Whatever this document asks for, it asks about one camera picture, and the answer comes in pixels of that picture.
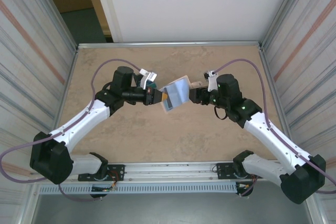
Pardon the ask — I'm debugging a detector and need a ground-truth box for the grey slotted cable duct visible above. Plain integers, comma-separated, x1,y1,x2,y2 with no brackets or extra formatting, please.
38,183,238,195

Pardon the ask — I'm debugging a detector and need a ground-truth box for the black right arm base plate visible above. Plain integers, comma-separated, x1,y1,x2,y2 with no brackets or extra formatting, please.
215,161,245,180

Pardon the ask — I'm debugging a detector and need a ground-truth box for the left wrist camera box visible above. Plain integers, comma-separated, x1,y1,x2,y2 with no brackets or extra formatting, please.
138,68,159,90

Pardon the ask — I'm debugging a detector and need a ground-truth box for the beige card holder wallet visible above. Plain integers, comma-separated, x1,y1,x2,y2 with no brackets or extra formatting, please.
159,75,205,115

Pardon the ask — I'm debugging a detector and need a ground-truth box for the aluminium mounting rail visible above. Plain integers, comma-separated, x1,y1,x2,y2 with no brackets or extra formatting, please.
27,158,314,184

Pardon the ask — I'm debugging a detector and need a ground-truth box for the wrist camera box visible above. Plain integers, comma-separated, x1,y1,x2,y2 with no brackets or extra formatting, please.
204,69,218,92
138,68,159,90

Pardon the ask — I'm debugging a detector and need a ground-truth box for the grey patterned card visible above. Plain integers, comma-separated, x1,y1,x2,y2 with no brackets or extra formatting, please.
162,95,186,115

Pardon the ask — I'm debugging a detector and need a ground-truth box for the aluminium side rail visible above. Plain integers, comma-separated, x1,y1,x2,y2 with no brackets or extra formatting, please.
47,47,79,141
258,45,299,159

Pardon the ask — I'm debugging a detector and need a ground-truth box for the aluminium table edge rail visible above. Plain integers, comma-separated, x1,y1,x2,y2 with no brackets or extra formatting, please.
77,40,263,49

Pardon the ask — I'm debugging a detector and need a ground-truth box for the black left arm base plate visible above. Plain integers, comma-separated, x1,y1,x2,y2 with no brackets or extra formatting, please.
104,164,126,182

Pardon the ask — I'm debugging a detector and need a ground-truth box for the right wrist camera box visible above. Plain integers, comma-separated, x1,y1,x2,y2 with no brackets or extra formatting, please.
204,69,218,92

